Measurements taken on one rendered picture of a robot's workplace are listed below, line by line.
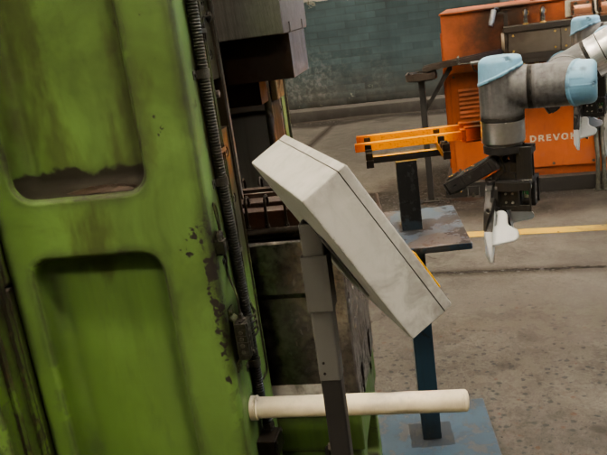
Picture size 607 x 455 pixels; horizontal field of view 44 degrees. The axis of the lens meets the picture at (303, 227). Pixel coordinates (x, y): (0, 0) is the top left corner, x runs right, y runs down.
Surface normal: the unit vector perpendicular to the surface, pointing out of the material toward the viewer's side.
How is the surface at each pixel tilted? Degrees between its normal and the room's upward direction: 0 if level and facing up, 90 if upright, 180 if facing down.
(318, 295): 90
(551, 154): 90
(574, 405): 0
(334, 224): 90
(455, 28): 90
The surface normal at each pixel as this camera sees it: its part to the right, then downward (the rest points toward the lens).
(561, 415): -0.13, -0.95
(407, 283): 0.27, 0.24
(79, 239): -0.16, 0.30
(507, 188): -0.47, 0.31
